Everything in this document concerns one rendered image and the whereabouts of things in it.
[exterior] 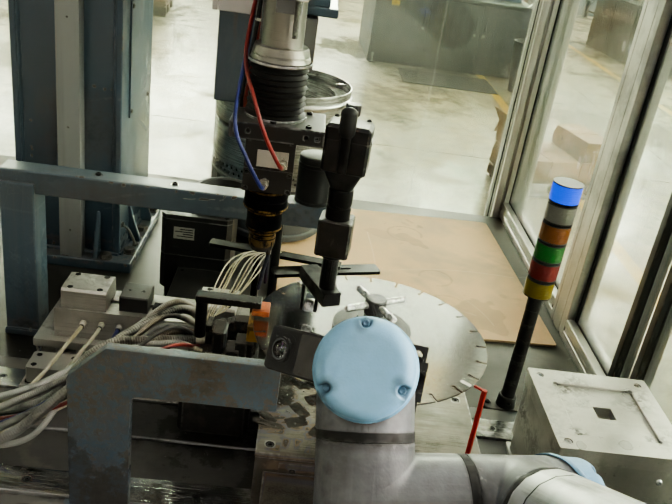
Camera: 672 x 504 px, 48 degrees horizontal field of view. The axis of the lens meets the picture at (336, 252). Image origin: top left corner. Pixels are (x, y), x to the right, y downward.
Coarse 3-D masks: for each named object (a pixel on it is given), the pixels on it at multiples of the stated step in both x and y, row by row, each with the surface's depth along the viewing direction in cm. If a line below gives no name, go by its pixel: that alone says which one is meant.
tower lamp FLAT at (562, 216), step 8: (552, 208) 112; (560, 208) 111; (568, 208) 111; (576, 208) 112; (544, 216) 114; (552, 216) 112; (560, 216) 112; (568, 216) 112; (560, 224) 112; (568, 224) 112
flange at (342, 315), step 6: (342, 312) 108; (348, 312) 108; (354, 312) 108; (360, 312) 106; (390, 312) 110; (336, 318) 106; (342, 318) 106; (348, 318) 106; (384, 318) 105; (336, 324) 105; (396, 324) 107; (402, 324) 107; (408, 330) 106; (408, 336) 105
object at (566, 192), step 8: (552, 184) 112; (560, 184) 110; (568, 184) 111; (576, 184) 111; (552, 192) 112; (560, 192) 110; (568, 192) 110; (576, 192) 110; (552, 200) 112; (560, 200) 111; (568, 200) 110; (576, 200) 111
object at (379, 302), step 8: (360, 288) 107; (368, 296) 104; (376, 296) 104; (400, 296) 106; (352, 304) 102; (360, 304) 103; (368, 304) 103; (376, 304) 103; (384, 304) 103; (392, 304) 105; (368, 312) 104; (376, 312) 103; (384, 312) 102; (392, 320) 100
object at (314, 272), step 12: (312, 264) 105; (324, 264) 98; (336, 264) 98; (300, 276) 105; (312, 276) 102; (324, 276) 98; (336, 276) 99; (312, 288) 101; (324, 288) 99; (336, 288) 100; (300, 300) 105; (324, 300) 98; (336, 300) 99
